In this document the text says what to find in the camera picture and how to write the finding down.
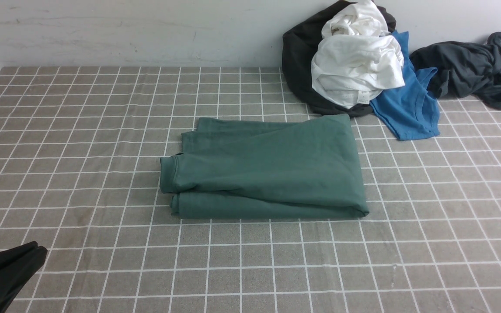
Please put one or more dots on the dark grey crumpled shirt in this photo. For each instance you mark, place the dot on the dark grey crumpled shirt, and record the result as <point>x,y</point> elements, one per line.
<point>464,69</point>

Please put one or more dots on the white crumpled shirt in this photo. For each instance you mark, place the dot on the white crumpled shirt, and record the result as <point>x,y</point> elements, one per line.
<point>358,58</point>

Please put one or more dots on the blue t-shirt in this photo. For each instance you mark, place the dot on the blue t-shirt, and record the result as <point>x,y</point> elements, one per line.
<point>410,112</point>

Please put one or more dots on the black garment under white shirt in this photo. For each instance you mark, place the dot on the black garment under white shirt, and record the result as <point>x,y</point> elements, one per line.
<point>299,47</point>

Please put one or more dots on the green long sleeve shirt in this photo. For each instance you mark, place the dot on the green long sleeve shirt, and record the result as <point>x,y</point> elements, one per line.
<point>237,169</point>

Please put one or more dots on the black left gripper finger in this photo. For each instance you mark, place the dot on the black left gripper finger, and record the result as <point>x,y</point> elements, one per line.
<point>17,266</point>

